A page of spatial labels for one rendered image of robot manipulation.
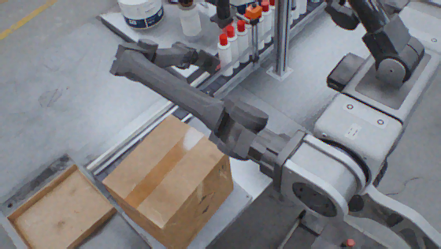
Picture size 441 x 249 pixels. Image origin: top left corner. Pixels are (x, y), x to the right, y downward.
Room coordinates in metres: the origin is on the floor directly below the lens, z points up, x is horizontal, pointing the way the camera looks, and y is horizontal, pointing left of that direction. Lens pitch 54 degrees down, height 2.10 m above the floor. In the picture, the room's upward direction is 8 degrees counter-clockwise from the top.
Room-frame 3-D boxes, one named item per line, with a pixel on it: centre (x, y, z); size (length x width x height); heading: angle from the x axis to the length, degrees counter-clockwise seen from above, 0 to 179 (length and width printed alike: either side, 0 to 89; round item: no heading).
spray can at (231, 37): (1.18, -0.06, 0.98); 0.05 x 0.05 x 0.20
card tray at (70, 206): (0.60, 0.63, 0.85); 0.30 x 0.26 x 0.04; 130
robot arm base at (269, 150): (0.38, -0.08, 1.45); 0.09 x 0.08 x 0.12; 136
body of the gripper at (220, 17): (1.24, -0.05, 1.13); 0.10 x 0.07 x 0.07; 131
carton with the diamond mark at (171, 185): (0.58, 0.19, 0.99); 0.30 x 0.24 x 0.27; 137
